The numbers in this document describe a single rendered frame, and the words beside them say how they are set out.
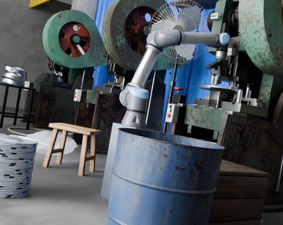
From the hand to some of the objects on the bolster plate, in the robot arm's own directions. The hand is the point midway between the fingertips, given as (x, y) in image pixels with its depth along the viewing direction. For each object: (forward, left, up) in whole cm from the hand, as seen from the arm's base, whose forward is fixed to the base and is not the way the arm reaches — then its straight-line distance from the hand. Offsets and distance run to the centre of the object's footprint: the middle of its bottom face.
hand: (213, 85), depth 250 cm
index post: (+2, -19, -9) cm, 21 cm away
